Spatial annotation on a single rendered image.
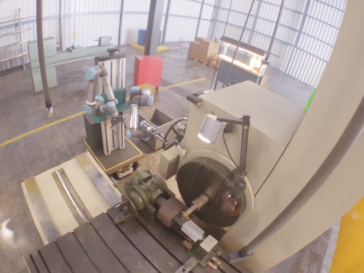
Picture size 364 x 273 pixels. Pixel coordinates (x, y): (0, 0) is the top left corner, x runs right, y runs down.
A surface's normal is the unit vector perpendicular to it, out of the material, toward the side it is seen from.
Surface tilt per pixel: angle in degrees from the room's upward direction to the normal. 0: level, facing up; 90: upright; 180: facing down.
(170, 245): 0
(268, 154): 90
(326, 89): 90
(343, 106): 90
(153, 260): 0
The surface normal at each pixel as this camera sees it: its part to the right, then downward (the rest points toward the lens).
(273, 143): -0.68, 0.35
